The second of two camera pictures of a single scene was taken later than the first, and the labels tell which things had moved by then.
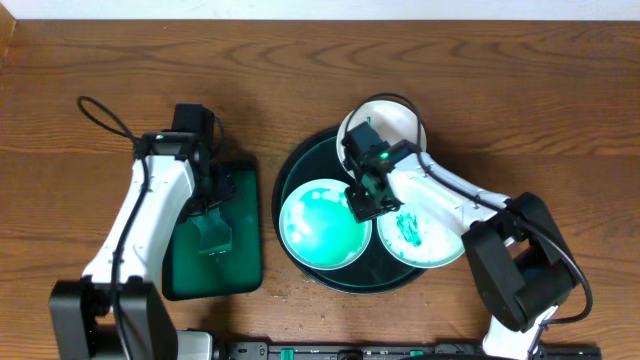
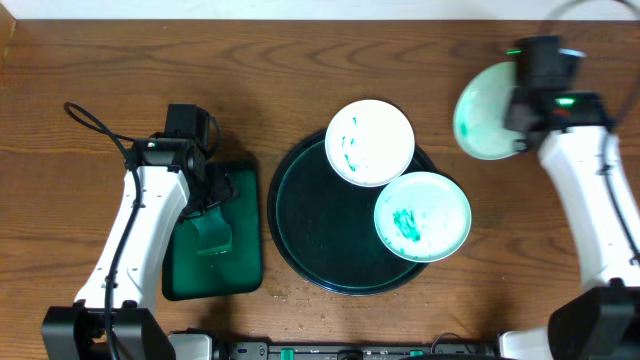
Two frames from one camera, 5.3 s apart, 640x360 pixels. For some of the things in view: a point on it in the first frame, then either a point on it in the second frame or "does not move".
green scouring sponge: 215,234 does not move
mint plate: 319,228 -> 480,120
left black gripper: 213,210 does not move
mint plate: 422,238 does not move
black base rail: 398,351 does not move
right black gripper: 359,210 -> 516,102
